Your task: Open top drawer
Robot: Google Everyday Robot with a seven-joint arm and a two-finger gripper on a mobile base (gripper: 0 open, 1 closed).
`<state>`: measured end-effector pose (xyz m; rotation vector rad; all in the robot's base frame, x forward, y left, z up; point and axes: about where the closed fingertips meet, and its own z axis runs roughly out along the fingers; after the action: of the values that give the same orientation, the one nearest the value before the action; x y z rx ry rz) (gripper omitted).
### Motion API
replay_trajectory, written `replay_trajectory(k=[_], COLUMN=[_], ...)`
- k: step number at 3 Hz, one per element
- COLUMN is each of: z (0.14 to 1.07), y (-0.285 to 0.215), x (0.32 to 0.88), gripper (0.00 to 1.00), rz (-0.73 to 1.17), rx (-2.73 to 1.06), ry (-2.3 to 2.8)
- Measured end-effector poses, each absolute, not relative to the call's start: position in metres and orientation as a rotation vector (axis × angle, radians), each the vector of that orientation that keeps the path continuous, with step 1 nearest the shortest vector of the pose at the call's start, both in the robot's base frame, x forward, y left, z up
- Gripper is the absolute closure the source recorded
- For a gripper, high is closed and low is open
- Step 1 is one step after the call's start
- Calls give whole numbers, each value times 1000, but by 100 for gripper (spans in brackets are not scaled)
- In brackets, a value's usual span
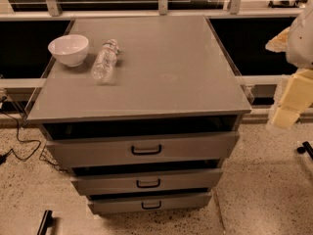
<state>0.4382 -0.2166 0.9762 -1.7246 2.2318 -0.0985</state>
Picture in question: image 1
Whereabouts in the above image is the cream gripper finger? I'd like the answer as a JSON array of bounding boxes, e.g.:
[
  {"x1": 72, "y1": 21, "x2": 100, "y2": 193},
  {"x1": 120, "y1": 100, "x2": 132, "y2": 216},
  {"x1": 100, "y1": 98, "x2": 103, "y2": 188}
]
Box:
[
  {"x1": 270, "y1": 69, "x2": 313, "y2": 129},
  {"x1": 265, "y1": 27, "x2": 290, "y2": 53}
]

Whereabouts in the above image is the grey top drawer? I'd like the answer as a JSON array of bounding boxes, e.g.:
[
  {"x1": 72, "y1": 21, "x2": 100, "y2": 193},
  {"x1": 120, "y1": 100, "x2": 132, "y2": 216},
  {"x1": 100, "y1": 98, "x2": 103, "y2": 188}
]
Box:
[{"x1": 47, "y1": 131, "x2": 239, "y2": 168}]

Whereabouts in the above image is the grey drawer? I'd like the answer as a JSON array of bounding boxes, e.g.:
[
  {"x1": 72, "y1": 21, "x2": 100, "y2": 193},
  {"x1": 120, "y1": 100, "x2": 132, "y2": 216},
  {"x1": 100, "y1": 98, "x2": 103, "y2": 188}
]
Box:
[
  {"x1": 88, "y1": 192, "x2": 211, "y2": 214},
  {"x1": 71, "y1": 168, "x2": 222, "y2": 196},
  {"x1": 47, "y1": 131, "x2": 239, "y2": 168}
]

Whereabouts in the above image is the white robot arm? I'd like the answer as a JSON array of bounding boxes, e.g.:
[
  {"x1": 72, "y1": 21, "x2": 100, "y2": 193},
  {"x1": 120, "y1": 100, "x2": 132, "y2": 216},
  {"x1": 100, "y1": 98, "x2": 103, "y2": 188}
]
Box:
[{"x1": 265, "y1": 4, "x2": 313, "y2": 129}]

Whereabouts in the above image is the grey bottom drawer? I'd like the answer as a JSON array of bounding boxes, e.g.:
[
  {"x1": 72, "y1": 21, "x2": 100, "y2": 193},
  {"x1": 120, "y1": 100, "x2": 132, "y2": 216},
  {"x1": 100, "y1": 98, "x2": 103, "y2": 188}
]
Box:
[{"x1": 88, "y1": 192, "x2": 211, "y2": 214}]

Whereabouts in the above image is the grey drawer cabinet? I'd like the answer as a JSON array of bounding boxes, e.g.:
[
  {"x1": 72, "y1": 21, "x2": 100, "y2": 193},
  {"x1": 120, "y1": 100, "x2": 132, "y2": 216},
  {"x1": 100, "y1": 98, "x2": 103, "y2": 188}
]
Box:
[{"x1": 28, "y1": 17, "x2": 250, "y2": 214}]

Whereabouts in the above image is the grey middle drawer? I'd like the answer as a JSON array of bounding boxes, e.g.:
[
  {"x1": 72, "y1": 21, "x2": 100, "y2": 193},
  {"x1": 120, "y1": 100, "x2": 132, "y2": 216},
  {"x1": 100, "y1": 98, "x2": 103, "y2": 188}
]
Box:
[{"x1": 71, "y1": 168, "x2": 222, "y2": 196}]

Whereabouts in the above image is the black object on floor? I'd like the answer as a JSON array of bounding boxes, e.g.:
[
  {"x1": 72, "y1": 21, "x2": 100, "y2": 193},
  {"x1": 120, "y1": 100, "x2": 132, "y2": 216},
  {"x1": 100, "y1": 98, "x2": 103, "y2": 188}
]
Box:
[{"x1": 296, "y1": 141, "x2": 313, "y2": 160}]

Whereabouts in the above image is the clear plastic water bottle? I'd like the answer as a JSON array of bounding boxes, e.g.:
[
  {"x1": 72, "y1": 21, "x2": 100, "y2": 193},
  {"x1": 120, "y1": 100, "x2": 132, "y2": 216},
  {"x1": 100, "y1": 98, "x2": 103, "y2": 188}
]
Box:
[{"x1": 91, "y1": 39, "x2": 119, "y2": 84}]

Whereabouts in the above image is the white ceramic bowl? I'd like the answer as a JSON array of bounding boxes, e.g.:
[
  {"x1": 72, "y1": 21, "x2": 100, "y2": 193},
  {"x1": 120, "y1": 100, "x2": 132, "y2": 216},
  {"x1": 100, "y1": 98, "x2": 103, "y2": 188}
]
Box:
[{"x1": 48, "y1": 34, "x2": 89, "y2": 67}]

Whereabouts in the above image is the black bar on floor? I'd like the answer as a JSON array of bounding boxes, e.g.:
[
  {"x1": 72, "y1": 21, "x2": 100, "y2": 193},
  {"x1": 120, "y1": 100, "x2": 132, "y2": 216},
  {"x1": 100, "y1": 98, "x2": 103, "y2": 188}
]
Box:
[{"x1": 36, "y1": 210, "x2": 53, "y2": 235}]

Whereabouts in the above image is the black wire basket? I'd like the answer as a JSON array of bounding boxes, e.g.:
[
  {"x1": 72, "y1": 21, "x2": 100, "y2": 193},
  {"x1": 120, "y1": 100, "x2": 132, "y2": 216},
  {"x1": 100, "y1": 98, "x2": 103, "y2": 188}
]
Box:
[{"x1": 39, "y1": 146, "x2": 67, "y2": 172}]

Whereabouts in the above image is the black power cable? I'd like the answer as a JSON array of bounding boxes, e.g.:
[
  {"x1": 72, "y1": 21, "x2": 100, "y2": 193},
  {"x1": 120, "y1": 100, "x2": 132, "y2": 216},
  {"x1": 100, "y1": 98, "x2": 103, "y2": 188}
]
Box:
[{"x1": 0, "y1": 110, "x2": 43, "y2": 165}]

